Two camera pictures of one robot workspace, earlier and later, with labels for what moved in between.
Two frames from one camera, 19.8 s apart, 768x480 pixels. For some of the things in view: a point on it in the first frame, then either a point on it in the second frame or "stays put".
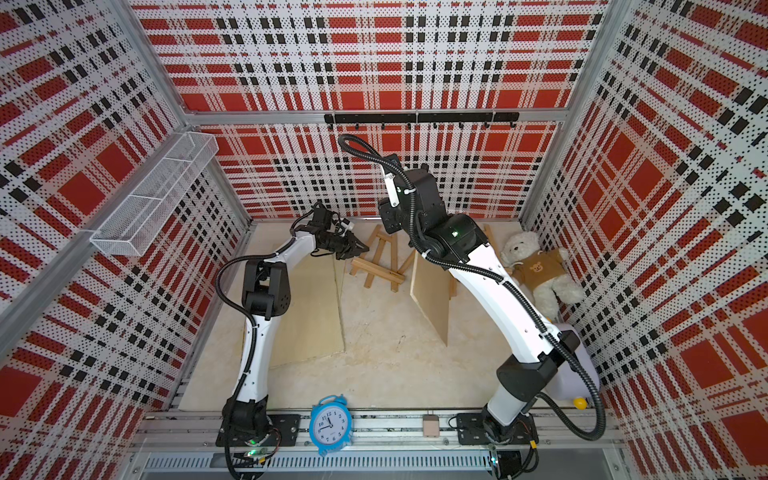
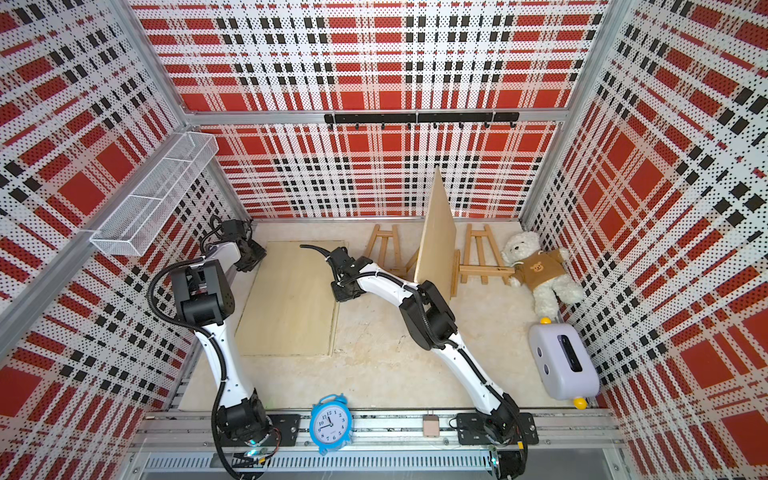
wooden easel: (379, 260) stays put
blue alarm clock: (330, 424) stays put
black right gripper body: (395, 220) → (341, 293)
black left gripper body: (336, 243) → (251, 259)
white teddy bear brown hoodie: (542, 272) stays put
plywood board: (312, 329) stays put
